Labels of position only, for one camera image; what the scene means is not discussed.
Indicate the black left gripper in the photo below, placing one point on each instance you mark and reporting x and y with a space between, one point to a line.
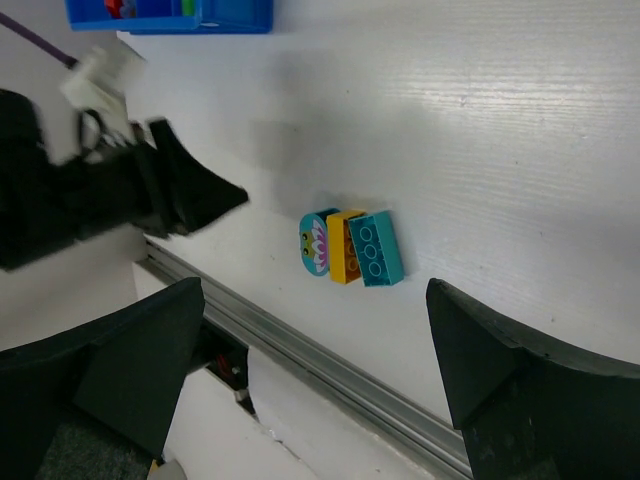
47 207

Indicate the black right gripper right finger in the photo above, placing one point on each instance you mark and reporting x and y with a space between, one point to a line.
528 405

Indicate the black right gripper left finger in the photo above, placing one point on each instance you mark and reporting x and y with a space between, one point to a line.
97 401

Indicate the printed cyan round tile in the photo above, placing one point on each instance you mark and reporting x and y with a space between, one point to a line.
313 235

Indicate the yellow long brick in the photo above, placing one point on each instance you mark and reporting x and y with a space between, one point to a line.
343 262

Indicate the cyan studded brick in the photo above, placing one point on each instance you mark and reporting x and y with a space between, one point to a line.
377 249

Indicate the green two-stud brick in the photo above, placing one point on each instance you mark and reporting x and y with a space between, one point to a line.
187 7

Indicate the red brick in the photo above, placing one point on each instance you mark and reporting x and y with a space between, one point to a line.
121 9

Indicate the blue divided plastic bin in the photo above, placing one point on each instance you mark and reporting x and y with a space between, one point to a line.
163 17

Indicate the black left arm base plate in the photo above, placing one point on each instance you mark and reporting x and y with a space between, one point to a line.
223 356

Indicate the aluminium rail frame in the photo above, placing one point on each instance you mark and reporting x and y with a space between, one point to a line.
402 421

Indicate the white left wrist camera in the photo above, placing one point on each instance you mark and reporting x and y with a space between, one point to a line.
99 82

